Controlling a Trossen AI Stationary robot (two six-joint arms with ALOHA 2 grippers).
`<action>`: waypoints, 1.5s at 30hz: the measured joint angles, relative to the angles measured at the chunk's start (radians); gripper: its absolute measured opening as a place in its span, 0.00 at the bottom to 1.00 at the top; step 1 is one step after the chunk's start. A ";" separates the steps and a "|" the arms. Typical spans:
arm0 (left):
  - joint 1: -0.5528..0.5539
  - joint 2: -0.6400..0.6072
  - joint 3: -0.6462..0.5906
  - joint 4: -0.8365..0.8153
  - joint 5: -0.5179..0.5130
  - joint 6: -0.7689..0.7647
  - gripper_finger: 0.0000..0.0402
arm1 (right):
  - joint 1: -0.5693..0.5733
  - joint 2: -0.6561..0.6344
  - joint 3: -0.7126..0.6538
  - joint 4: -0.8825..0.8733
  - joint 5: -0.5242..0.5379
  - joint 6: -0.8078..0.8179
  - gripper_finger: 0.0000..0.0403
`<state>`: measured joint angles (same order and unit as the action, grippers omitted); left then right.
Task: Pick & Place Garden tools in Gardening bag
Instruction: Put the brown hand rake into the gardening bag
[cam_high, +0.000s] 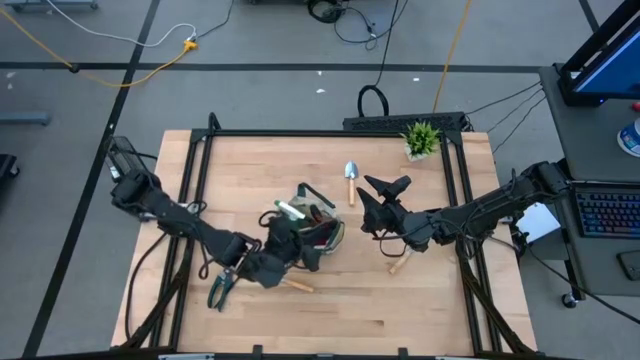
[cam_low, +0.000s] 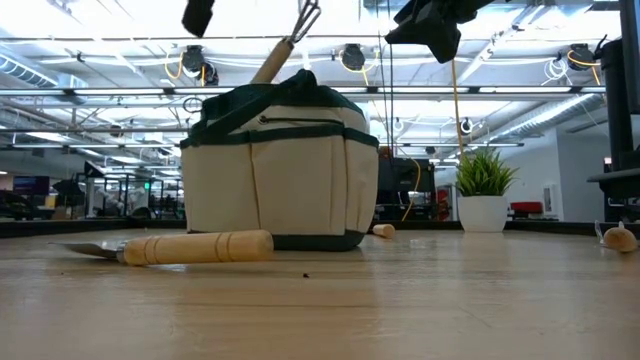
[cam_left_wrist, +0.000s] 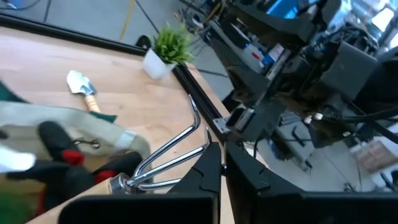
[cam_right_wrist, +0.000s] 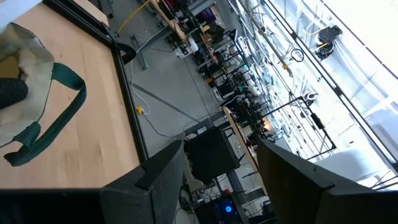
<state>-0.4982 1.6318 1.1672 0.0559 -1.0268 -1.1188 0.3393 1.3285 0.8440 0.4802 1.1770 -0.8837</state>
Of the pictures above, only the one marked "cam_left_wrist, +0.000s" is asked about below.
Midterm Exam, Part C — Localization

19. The green spray bottle white nozzle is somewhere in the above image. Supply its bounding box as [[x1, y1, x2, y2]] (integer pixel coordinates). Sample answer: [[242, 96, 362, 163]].
[[0, 145, 37, 224]]

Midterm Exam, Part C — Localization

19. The wide trowel wooden handle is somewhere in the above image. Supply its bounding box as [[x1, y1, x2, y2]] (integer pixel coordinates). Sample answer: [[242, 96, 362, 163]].
[[66, 70, 102, 113]]

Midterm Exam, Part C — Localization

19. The beige green gardening bag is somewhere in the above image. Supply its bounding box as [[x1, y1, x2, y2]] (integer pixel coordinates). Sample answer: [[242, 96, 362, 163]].
[[0, 80, 153, 224]]

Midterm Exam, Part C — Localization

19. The green plant white pot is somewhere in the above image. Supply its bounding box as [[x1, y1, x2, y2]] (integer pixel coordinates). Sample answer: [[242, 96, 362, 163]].
[[142, 21, 195, 80]]

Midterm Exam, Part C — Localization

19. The red black gardening glove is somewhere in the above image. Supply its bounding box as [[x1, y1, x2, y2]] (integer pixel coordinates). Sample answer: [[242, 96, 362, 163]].
[[0, 120, 146, 218]]

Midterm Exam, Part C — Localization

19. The yellow extension cable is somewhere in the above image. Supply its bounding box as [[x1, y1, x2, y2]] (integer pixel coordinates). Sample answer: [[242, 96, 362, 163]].
[[119, 0, 137, 41]]

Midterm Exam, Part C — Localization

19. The black looped cable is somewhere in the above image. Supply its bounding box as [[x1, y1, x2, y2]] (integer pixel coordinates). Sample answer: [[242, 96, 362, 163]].
[[42, 0, 53, 24]]

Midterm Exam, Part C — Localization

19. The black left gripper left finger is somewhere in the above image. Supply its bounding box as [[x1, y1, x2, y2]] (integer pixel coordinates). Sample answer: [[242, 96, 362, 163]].
[[58, 141, 222, 224]]

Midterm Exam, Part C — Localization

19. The hand rake wooden handle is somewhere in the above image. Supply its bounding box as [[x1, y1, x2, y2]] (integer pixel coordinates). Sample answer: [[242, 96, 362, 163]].
[[26, 93, 214, 224]]

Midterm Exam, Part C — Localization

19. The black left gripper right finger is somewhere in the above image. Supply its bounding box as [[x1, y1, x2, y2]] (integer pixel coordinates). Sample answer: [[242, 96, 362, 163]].
[[224, 141, 398, 224]]

